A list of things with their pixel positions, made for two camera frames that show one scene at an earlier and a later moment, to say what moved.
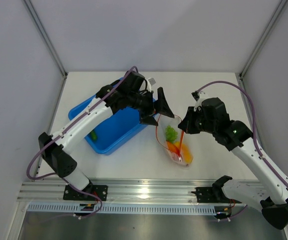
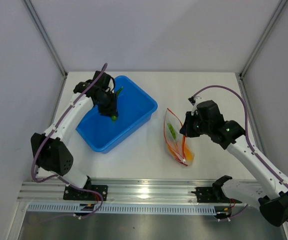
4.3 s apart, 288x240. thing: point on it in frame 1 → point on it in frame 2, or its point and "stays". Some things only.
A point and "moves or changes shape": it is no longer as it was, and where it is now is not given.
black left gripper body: [144, 103] → [108, 105]
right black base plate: [210, 194] stays
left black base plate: [71, 193] stays
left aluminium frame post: [50, 45] stays
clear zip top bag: [173, 139] moves or changes shape
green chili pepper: [93, 136] → [114, 118]
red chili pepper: [176, 157] → [186, 164]
